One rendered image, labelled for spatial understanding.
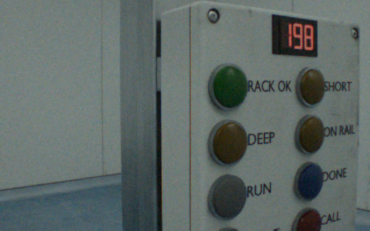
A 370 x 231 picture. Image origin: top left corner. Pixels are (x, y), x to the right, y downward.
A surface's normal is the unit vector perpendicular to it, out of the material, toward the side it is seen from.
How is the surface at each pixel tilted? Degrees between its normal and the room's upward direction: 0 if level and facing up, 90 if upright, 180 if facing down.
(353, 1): 90
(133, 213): 90
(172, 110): 90
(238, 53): 90
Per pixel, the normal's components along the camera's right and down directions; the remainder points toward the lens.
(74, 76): 0.65, 0.04
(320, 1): -0.75, 0.04
